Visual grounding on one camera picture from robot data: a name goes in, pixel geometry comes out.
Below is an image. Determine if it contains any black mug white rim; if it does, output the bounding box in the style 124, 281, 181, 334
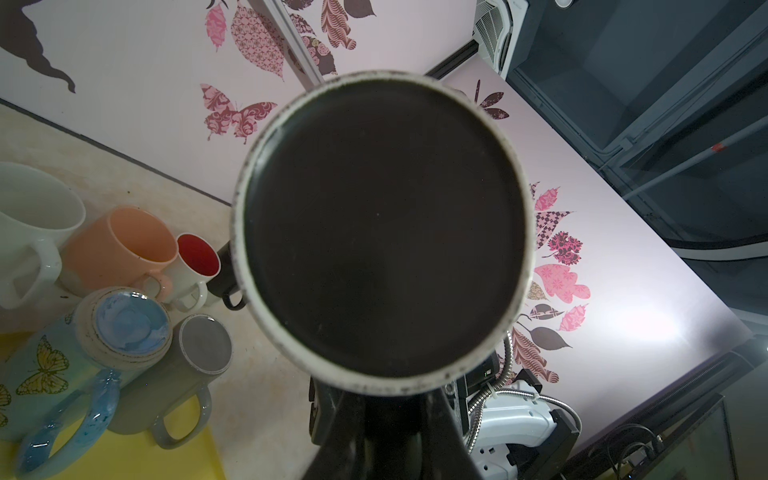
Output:
231, 71, 535, 479

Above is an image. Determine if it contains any grey mug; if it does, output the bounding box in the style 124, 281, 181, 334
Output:
108, 314, 233, 450

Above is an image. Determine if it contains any white ribbed mug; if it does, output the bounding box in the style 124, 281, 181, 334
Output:
1, 162, 86, 310

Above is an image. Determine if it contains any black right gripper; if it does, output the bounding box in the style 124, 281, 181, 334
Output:
303, 351, 510, 480

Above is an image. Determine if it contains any small white mug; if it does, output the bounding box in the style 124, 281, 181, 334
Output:
162, 233, 221, 313

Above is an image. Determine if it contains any light blue butterfly mug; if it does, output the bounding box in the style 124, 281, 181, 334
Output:
1, 287, 173, 479

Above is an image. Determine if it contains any yellow plastic tray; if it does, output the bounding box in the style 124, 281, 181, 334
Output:
0, 332, 228, 480

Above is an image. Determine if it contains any black right corner post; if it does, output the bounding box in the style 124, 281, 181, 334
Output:
426, 40, 479, 80

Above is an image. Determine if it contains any cream and peach mug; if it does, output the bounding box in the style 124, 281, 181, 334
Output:
60, 205, 178, 301

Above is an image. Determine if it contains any silver rail back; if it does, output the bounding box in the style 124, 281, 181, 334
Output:
264, 0, 324, 91

